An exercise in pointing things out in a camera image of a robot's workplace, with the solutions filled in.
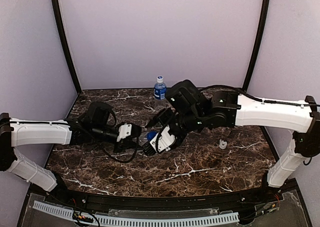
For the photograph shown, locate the tall bottle blue cap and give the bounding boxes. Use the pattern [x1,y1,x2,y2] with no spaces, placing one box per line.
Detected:
[138,130,157,148]

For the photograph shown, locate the white bottle cap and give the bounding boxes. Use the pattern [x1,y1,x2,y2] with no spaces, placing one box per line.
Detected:
[219,139,228,150]

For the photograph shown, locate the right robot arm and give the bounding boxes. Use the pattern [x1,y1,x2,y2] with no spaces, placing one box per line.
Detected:
[143,79,320,189]

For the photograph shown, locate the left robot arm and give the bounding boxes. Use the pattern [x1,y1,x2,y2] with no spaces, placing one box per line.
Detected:
[0,101,142,193]

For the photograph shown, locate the short bottle blue label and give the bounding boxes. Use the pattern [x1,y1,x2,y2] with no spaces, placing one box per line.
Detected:
[153,76,167,111]

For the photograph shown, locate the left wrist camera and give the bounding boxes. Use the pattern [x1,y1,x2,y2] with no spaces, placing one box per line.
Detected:
[116,123,142,142]

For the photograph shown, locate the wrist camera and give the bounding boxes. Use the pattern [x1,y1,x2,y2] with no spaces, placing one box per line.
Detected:
[116,123,142,142]
[143,126,176,156]

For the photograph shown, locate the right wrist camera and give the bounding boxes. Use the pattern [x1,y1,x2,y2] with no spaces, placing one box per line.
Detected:
[143,126,176,156]

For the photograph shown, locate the black front table rail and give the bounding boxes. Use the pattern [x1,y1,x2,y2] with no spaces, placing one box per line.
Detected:
[29,185,284,213]

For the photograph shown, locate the white slotted cable duct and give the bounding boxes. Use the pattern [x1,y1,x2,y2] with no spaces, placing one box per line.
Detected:
[32,200,240,227]

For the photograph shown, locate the right black frame post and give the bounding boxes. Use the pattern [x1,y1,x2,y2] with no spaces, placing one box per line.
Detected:
[242,0,270,92]

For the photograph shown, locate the black frame post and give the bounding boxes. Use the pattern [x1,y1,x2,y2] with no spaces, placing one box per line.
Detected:
[242,0,270,92]
[51,0,82,95]

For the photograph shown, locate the left black frame post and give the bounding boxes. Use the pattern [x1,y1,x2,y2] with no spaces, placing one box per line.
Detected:
[51,0,82,95]

